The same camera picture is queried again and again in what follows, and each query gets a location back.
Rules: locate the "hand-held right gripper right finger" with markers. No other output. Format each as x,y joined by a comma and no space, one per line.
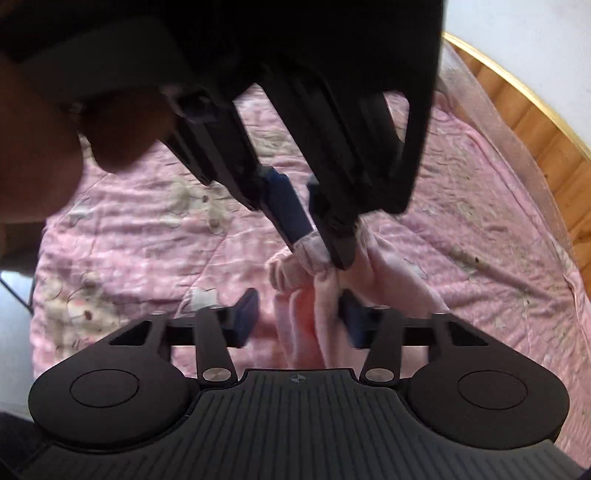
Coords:
355,323

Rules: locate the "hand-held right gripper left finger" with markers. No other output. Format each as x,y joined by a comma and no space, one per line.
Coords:
244,318

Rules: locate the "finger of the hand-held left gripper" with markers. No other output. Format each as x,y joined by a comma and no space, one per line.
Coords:
339,230
286,207

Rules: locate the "pink garment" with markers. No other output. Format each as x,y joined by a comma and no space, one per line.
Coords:
300,323

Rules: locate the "person's left hand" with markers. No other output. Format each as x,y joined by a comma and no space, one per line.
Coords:
41,152

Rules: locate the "pink bear-print bedspread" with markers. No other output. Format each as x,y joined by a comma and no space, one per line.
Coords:
461,230

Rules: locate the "clear bubble wrap sheet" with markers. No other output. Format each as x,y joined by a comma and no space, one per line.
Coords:
480,101

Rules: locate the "wooden headboard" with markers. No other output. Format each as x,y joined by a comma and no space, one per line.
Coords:
554,134

